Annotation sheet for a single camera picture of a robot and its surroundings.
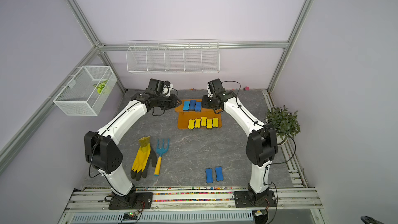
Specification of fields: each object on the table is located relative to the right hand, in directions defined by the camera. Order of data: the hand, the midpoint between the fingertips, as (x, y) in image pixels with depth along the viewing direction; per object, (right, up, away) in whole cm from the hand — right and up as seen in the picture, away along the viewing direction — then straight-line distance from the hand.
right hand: (203, 102), depth 88 cm
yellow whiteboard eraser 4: (+4, -14, +10) cm, 18 cm away
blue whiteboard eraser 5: (+9, -38, -8) cm, 39 cm away
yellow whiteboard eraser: (-8, -14, +11) cm, 19 cm away
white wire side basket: (-63, +6, -5) cm, 63 cm away
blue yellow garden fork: (-26, -29, +2) cm, 39 cm away
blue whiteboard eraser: (-10, -3, +2) cm, 11 cm away
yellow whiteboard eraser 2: (-4, -14, +11) cm, 18 cm away
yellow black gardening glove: (-33, -30, -2) cm, 45 cm away
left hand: (-12, 0, -4) cm, 13 cm away
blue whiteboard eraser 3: (-3, -3, +1) cm, 5 cm away
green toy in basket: (-54, +8, -8) cm, 55 cm away
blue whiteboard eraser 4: (+3, -39, -8) cm, 40 cm away
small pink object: (+35, +12, +36) cm, 51 cm away
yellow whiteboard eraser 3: (0, -12, +11) cm, 16 cm away
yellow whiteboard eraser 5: (+8, -13, +11) cm, 19 cm away
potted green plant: (+42, -10, -11) cm, 45 cm away
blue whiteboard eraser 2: (-7, -1, +3) cm, 7 cm away
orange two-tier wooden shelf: (-7, -9, +15) cm, 19 cm away
